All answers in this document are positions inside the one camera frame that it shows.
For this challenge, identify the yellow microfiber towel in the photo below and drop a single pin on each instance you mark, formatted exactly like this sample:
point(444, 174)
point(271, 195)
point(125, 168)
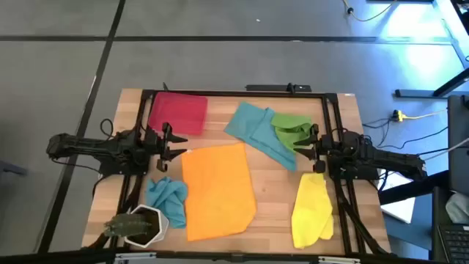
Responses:
point(311, 212)

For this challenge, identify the black desk leg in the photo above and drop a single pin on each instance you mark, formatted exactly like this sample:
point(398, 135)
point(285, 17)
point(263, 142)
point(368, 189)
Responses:
point(421, 93)

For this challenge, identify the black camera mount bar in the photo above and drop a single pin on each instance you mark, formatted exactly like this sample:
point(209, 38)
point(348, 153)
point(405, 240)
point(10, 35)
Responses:
point(271, 88)

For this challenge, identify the black aluminium table frame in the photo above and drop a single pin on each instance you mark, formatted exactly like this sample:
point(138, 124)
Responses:
point(256, 94)

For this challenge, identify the black rig beam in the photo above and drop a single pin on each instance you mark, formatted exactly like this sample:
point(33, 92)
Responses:
point(234, 257)

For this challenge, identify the crumpled teal microfiber towel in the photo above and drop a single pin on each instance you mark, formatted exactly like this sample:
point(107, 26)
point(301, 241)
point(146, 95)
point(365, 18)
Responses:
point(168, 198)

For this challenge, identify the flat teal microfiber towel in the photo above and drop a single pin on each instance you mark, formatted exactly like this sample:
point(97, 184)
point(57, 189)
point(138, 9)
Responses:
point(253, 128)

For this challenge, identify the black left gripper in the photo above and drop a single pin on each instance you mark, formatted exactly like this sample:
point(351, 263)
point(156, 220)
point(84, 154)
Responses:
point(154, 144)

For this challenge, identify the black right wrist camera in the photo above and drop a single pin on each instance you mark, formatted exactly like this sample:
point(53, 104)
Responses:
point(319, 166)

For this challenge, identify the white paper sheet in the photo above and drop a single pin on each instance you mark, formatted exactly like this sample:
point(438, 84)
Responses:
point(401, 209)

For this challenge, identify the orange microfiber towel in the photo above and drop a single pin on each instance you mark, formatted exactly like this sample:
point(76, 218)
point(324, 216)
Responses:
point(220, 190)

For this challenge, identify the white hexagonal plant pot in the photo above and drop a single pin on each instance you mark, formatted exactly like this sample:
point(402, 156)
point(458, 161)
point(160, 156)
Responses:
point(161, 229)

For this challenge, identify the green microfiber towel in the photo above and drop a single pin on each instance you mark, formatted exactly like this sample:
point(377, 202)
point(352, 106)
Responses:
point(289, 128)

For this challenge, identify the pink plastic basket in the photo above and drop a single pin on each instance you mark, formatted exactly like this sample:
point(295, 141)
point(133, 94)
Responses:
point(179, 111)

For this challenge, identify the black laptop keyboard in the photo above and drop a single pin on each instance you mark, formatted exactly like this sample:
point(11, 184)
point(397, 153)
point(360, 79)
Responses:
point(454, 242)

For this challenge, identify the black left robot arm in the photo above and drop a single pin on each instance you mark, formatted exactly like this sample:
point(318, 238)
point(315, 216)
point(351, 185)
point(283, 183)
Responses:
point(91, 146)

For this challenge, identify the black monitor panel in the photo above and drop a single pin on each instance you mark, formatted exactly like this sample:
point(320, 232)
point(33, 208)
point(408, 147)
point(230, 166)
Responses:
point(458, 146)

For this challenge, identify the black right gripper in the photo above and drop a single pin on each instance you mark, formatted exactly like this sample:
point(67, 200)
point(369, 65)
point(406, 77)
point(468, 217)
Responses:
point(324, 146)

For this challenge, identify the grey cloth bundle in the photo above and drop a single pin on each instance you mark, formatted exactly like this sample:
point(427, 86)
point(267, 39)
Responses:
point(458, 207)

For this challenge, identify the green cactus plant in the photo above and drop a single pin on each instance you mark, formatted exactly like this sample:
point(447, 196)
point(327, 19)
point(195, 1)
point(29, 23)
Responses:
point(126, 224)

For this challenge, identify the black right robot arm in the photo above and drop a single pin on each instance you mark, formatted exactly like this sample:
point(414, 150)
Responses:
point(384, 157)

